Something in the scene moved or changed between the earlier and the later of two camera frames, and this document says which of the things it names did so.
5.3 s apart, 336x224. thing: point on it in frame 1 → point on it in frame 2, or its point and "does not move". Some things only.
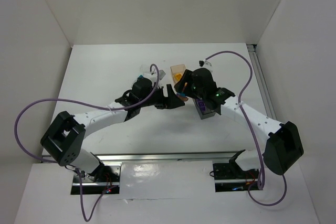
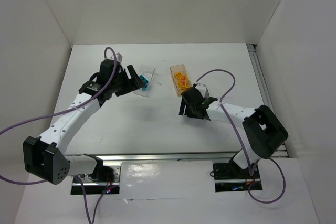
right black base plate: [229, 178] does not move
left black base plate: [104, 177] does not move
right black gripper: [186, 80] → [189, 108]
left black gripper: [163, 98] → [125, 80]
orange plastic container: [177, 72] does not move
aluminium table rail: [200, 155] does not move
